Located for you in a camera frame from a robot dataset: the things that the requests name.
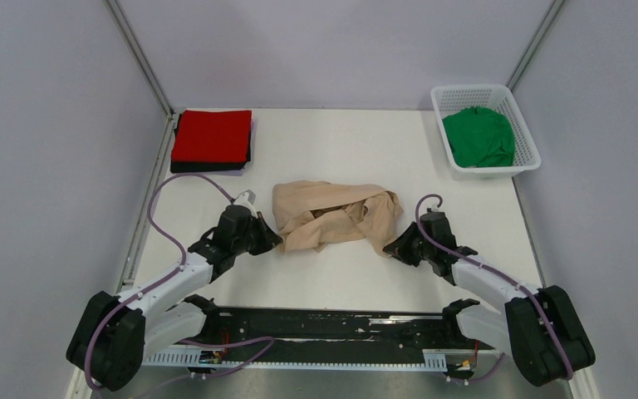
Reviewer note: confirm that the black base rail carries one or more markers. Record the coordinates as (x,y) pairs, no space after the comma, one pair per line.
(310,335)

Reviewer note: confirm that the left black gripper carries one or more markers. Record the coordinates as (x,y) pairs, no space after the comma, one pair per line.
(268,240)

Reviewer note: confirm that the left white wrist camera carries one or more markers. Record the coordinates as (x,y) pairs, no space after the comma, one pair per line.
(246,199)

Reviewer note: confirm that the beige t shirt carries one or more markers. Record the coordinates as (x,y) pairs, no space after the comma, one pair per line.
(312,214)

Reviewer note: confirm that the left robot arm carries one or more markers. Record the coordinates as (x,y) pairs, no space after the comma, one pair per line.
(116,333)

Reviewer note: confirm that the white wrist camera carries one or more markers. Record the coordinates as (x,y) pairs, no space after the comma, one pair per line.
(434,209)
(246,199)

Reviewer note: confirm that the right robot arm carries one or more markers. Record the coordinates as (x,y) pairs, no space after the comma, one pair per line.
(537,327)

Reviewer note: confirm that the left aluminium frame post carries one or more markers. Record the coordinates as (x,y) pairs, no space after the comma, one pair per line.
(132,42)

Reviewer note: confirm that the white slotted cable duct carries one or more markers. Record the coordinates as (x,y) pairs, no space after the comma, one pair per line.
(182,356)

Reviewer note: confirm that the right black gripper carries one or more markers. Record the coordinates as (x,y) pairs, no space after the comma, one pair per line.
(399,248)

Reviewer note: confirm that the white plastic basket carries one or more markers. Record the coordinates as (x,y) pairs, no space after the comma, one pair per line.
(450,99)

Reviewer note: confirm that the right aluminium frame post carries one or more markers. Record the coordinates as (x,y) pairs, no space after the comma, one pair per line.
(546,24)

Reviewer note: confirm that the green t shirt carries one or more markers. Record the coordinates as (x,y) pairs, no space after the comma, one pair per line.
(480,137)

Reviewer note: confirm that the folded black t shirt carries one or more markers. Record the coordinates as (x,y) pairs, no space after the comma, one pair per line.
(209,166)

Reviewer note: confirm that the aluminium frame post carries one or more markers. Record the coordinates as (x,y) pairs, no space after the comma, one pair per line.
(132,42)
(546,24)

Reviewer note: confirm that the folded red t shirt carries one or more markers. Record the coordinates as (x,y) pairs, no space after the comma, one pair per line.
(213,136)

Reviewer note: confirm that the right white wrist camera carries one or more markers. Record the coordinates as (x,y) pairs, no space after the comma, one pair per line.
(434,209)

